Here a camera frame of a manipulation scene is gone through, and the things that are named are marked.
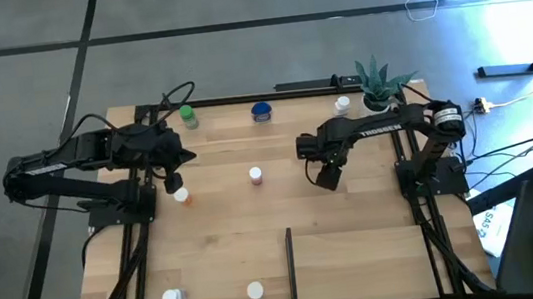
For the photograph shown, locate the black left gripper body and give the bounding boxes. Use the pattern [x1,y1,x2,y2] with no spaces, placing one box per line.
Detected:
[141,126,190,198]

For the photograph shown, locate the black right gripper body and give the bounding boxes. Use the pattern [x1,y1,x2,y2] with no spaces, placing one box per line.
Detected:
[309,123,353,194]

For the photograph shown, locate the orange bottle white cap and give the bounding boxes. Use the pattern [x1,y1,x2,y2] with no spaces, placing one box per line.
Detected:
[172,185,195,209]

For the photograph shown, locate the blue Tums bottle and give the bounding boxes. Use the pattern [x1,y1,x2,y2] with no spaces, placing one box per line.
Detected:
[249,100,275,126]

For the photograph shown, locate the red bottle white cap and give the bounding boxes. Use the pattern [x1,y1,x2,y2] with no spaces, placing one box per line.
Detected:
[247,165,265,188]

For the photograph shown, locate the tall white bottle grey label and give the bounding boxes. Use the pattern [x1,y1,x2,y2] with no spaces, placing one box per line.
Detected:
[160,286,189,299]

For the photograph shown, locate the green caffeine pill bottle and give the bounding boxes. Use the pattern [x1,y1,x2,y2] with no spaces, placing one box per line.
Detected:
[177,102,201,132]

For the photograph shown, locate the white bottle blue label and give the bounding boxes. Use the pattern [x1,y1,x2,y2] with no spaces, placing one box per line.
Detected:
[331,95,353,118]

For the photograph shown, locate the succulent plant in white pot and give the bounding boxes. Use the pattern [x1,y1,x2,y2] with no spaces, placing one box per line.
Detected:
[353,49,423,119]

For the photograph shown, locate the beige power adapter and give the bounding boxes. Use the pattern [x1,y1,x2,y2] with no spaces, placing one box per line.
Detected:
[472,96,495,116]

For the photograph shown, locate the black desk foot bar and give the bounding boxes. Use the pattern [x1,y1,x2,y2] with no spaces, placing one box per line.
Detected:
[463,164,533,217]

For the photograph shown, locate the black bracket bar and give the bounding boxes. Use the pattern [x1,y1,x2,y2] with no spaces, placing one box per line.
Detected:
[272,72,362,95]

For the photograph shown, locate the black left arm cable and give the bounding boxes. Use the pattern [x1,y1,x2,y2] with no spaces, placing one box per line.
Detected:
[51,80,204,162]

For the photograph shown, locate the black aluminium table frame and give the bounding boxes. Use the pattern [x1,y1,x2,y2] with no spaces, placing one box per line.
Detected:
[54,65,498,299]

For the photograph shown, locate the black desk leg frame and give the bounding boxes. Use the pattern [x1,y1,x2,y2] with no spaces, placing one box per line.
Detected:
[473,31,533,81]

